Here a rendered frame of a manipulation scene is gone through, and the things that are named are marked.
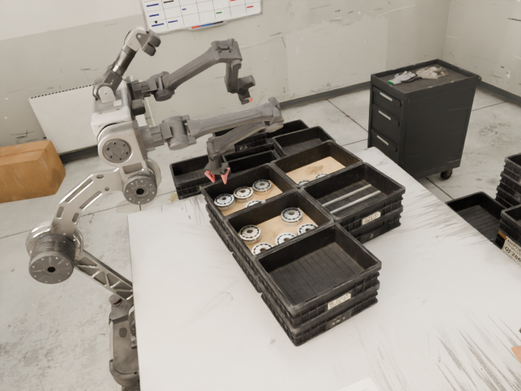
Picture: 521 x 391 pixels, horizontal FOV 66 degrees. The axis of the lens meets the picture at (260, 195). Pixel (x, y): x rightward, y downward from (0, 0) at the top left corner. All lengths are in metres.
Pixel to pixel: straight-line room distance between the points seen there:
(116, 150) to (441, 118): 2.48
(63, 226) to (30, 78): 2.79
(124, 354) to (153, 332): 0.61
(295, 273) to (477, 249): 0.85
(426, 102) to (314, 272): 1.83
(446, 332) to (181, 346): 1.00
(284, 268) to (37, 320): 1.94
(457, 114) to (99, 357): 2.94
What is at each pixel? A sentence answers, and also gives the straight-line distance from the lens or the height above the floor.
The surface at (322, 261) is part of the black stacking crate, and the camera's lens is 1.71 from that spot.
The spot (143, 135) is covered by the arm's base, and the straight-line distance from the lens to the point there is 1.40.
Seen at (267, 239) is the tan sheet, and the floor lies 0.83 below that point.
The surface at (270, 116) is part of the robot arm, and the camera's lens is 1.47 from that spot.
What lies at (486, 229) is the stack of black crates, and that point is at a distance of 2.87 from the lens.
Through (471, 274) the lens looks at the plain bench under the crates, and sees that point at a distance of 1.94.
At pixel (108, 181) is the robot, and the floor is 1.16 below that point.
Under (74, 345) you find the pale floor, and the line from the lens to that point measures 2.87.
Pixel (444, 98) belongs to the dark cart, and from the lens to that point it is 3.23.
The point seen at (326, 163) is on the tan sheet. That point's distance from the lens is 2.31.
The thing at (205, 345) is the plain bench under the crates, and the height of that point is 0.70.
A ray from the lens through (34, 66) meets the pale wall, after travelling 4.58.
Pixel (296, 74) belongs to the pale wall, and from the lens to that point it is 4.95.
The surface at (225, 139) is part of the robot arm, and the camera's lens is 1.73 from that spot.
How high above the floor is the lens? 2.05
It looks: 36 degrees down
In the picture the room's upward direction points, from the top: 8 degrees counter-clockwise
